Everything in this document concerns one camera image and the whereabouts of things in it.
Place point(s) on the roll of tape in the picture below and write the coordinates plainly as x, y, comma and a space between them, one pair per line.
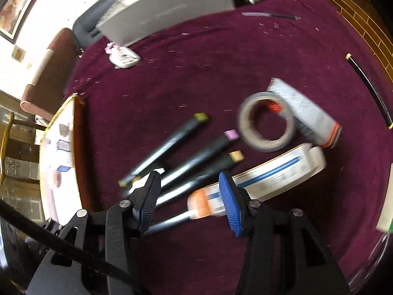
245, 123

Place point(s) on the wooden brick-pattern counter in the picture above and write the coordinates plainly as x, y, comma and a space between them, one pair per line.
362, 9

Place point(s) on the black marker with pink cap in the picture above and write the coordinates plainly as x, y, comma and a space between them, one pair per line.
199, 155

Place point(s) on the long grey cardboard box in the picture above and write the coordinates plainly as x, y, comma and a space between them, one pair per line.
172, 9

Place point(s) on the black marker with tan cap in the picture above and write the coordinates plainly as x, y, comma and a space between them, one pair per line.
215, 169

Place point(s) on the grey and black pen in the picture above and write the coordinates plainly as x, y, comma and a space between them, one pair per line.
267, 14

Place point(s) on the pink upholstered armchair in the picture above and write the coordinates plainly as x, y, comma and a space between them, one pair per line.
52, 76

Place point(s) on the white packet with orange end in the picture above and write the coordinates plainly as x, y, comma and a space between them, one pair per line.
307, 110

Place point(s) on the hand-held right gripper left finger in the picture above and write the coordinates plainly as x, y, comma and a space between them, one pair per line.
147, 206

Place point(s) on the gold wall plaque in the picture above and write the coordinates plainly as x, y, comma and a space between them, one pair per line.
19, 53

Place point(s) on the black leather sofa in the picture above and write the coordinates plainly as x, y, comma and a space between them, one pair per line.
86, 27

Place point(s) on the gold-rimmed white gift box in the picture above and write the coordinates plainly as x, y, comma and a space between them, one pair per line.
78, 159

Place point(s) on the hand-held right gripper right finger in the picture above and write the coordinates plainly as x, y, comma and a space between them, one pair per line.
231, 202

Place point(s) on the blue and white medicine box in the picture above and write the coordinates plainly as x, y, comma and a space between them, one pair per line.
64, 169

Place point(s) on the white box with green print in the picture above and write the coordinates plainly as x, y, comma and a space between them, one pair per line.
385, 221

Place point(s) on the black marker with yellow-green cap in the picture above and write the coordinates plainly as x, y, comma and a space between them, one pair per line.
172, 143

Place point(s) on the black tube with gold ends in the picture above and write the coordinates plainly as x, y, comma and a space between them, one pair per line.
368, 86

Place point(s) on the clear-framed eyeglasses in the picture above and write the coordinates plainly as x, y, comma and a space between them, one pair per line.
373, 258

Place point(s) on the silver pen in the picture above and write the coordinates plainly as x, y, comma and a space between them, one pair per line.
169, 222

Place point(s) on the framed wall picture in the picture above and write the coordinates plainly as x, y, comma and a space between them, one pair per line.
18, 9

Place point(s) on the wooden chair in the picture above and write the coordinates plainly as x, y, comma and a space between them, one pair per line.
7, 135

